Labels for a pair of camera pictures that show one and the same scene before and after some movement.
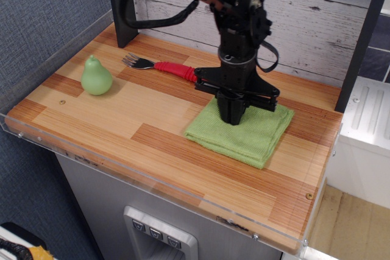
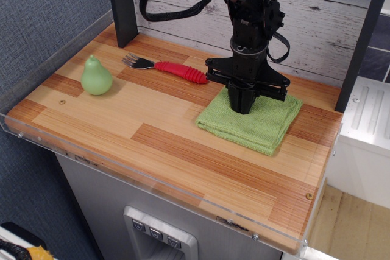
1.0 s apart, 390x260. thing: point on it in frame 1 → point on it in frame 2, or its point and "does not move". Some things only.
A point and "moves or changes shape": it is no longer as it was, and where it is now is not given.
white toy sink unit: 359,163 does not move
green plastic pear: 95,79 does not move
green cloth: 252,141 moves or changes shape
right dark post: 363,42 does not move
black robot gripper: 237,75 → 249,67
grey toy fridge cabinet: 127,223 does not move
